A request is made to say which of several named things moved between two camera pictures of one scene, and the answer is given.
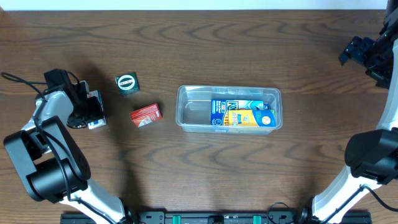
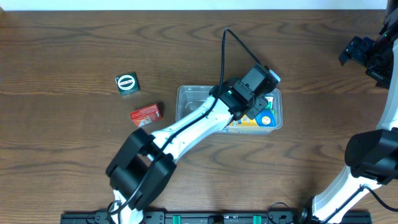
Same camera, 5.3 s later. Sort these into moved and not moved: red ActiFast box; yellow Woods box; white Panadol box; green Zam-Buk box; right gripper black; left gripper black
Moved: left gripper black; white Panadol box
Not moved: red ActiFast box; yellow Woods box; right gripper black; green Zam-Buk box
